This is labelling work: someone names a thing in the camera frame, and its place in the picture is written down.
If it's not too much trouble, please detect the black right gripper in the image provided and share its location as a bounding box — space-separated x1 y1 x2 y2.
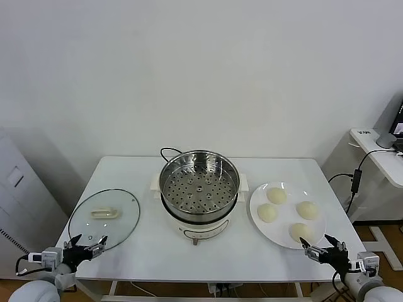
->
300 234 351 277

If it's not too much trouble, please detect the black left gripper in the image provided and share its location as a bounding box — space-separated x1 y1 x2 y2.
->
62 233 108 272

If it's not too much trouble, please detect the white steamed baozi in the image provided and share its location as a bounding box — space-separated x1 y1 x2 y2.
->
257 203 279 224
288 222 315 243
295 201 320 220
266 187 288 205

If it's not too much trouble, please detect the glass lid cream handle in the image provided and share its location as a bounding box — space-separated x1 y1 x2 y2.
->
67 188 141 252

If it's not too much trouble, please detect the perforated steel steamer basket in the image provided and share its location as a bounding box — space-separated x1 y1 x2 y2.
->
158 150 241 225

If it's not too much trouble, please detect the white round plate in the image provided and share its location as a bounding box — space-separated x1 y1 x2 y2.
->
249 181 327 250

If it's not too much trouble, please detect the white table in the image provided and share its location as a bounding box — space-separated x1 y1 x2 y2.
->
55 155 378 302

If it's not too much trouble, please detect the grey metal cabinet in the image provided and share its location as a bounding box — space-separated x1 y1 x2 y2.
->
0 125 71 281

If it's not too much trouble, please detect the white side desk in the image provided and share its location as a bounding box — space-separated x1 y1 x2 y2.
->
348 127 403 271

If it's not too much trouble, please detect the cream electric cooker base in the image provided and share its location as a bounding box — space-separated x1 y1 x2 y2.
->
150 172 249 246

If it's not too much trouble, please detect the grey desk stand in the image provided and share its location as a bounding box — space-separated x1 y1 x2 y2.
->
373 92 403 149

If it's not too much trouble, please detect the black laptop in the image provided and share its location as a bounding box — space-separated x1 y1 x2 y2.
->
389 99 403 140

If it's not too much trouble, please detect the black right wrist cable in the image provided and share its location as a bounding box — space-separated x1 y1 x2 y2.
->
332 271 346 295

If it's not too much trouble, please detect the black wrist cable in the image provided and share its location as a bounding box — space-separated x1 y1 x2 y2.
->
332 271 346 295
15 254 32 278

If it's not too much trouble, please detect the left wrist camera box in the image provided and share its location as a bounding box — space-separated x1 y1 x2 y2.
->
27 247 64 272

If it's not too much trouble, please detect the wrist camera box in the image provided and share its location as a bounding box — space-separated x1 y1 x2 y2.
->
351 250 381 277
27 247 64 272

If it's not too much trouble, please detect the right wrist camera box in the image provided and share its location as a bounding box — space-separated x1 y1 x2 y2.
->
351 250 381 277

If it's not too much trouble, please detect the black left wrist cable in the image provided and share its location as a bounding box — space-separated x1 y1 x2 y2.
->
15 254 32 278

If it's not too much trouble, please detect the black adapter cable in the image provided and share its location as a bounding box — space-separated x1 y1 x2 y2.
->
328 149 403 215

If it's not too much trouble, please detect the black cooker power cord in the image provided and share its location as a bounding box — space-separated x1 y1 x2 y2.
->
159 147 190 164

